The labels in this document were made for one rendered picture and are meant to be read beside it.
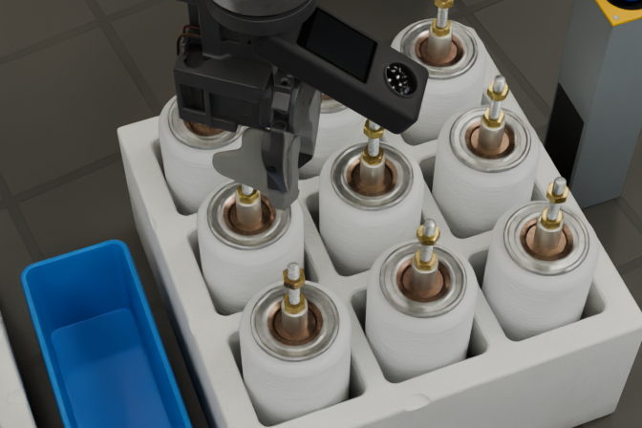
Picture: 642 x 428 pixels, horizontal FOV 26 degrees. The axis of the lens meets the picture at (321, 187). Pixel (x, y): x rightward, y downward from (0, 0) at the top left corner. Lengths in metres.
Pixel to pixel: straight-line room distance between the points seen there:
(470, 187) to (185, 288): 0.28
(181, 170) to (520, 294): 0.34
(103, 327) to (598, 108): 0.56
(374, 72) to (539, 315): 0.44
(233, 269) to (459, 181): 0.22
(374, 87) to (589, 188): 0.70
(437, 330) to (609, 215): 0.44
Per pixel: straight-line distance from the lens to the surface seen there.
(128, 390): 1.44
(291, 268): 1.11
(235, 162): 0.96
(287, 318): 1.16
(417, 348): 1.21
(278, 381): 1.18
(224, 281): 1.26
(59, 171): 1.61
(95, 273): 1.43
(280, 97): 0.88
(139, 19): 1.74
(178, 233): 1.32
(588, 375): 1.34
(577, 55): 1.41
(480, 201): 1.30
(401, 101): 0.88
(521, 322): 1.28
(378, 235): 1.26
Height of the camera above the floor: 1.28
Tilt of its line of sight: 55 degrees down
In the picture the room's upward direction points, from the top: straight up
